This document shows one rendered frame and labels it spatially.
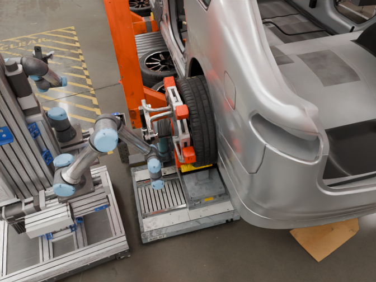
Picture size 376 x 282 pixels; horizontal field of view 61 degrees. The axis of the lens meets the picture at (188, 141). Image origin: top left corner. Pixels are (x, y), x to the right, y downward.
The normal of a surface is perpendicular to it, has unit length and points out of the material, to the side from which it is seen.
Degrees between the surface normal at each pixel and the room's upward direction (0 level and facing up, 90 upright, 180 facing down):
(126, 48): 90
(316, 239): 1
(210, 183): 0
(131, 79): 90
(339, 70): 2
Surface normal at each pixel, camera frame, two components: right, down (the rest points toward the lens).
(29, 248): -0.05, -0.73
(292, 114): -0.35, 0.36
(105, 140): 0.29, 0.58
